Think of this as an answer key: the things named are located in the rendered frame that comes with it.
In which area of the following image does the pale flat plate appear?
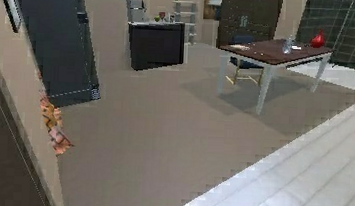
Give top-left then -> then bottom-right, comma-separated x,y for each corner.
229,43 -> 252,52

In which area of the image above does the black door handle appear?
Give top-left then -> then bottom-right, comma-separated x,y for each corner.
76,11 -> 90,25

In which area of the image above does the brown top white leg table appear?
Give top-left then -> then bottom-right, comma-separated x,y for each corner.
214,35 -> 334,119

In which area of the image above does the blue seat gold leg chair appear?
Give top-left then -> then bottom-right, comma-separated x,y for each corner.
224,33 -> 267,89

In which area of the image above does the dark grid window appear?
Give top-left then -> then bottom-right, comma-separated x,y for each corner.
293,0 -> 355,70

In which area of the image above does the black framed wall picture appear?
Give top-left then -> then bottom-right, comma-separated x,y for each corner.
0,0 -> 25,34

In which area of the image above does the orange patterned cloth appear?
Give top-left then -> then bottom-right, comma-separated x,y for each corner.
33,70 -> 78,157

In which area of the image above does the clear glass bottle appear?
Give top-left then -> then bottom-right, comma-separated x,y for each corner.
281,33 -> 295,55

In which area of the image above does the white open shelf unit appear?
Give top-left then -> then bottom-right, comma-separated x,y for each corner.
169,0 -> 199,46

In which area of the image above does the dark brown room door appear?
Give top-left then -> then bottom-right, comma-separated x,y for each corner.
216,0 -> 286,52

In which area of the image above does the grey coffee maker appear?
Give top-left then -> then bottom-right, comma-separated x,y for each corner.
124,0 -> 148,24

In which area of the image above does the black kitchen counter cabinet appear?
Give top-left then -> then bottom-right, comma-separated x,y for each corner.
126,20 -> 187,73

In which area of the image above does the red vase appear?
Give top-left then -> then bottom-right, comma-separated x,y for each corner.
309,29 -> 327,49

